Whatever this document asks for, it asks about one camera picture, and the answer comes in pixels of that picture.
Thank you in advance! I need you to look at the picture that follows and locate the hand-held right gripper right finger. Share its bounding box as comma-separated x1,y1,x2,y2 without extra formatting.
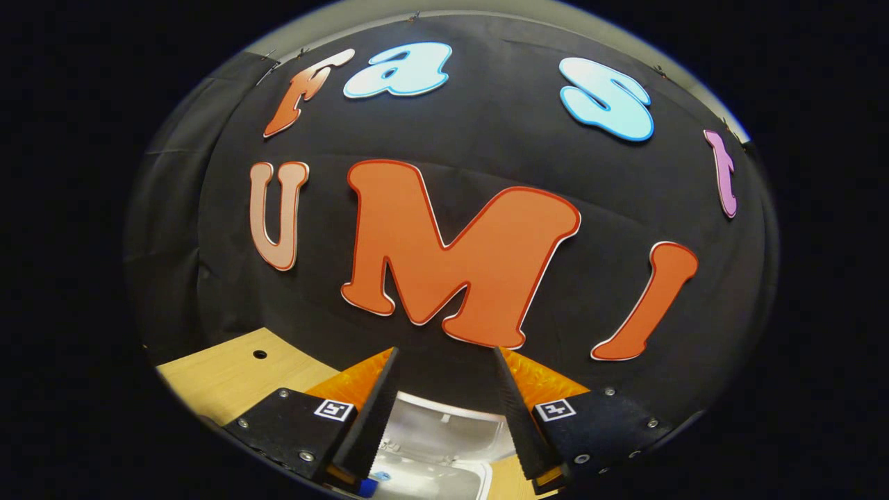
492,345,673,495

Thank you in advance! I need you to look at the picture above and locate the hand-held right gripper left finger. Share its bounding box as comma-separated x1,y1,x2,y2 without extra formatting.
224,346,401,495

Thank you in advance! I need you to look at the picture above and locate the white desktop garbage bin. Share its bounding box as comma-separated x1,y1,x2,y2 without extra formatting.
372,390,518,500

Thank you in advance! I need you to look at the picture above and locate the wooden desktop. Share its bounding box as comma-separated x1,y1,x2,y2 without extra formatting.
156,328,560,500

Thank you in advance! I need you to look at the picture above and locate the black backdrop cloth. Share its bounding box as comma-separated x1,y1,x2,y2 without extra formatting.
125,14,779,417

